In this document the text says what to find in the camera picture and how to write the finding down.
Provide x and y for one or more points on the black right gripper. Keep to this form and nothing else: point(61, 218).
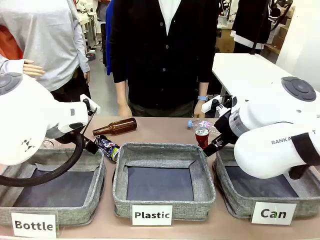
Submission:
point(225, 128)

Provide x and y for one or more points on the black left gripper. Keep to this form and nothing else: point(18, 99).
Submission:
point(58, 135)

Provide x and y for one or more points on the crushed black Pepsi can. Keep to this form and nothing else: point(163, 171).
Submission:
point(108, 147)

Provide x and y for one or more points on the clear bottle with pink label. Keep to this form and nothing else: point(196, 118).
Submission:
point(210, 124)

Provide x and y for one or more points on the brown glass beer bottle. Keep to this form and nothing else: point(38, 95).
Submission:
point(120, 125)

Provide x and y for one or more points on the person right forearm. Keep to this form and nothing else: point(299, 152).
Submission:
point(122, 92)

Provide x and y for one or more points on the person left forearm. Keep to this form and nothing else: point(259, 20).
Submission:
point(203, 88)

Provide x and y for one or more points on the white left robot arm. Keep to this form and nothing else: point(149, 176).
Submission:
point(25, 112)

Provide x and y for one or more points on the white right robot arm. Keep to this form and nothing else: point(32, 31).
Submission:
point(270, 120)

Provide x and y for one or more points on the dented red soda can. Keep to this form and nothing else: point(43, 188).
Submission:
point(201, 139)

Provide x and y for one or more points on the grey fabric basket Bottle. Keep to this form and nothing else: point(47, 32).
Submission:
point(62, 180)

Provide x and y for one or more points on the grey fabric basket Plastic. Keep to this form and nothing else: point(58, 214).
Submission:
point(160, 182)

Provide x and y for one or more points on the grey fabric basket Can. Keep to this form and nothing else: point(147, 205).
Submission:
point(262, 195)

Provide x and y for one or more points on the white Can label card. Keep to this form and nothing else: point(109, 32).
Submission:
point(273, 213)

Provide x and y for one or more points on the person left hand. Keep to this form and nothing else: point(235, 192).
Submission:
point(199, 110)

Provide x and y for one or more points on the person right hand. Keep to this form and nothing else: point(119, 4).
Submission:
point(124, 111)

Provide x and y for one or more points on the light blue wristwatch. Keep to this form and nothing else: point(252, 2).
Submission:
point(202, 98)

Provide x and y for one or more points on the mannequin black trousers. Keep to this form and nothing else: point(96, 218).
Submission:
point(72, 87)

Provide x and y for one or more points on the white side table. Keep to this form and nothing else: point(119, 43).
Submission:
point(245, 70)

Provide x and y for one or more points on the white Plastic label card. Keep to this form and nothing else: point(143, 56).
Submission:
point(152, 215)

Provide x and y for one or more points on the white Bottle label card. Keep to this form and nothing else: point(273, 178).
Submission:
point(33, 225)

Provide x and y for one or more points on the mannequin beige hand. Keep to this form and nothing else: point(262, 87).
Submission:
point(32, 70)

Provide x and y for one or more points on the person black cardigan torso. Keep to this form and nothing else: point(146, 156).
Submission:
point(150, 62)

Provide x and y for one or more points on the blue jacket background person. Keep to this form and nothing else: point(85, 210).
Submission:
point(108, 37)

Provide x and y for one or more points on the black striped jacket background person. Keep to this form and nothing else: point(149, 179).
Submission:
point(250, 22)

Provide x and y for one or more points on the orange garment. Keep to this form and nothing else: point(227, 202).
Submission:
point(8, 45)

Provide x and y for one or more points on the cardboard boxes stack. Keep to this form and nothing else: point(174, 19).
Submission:
point(283, 33)

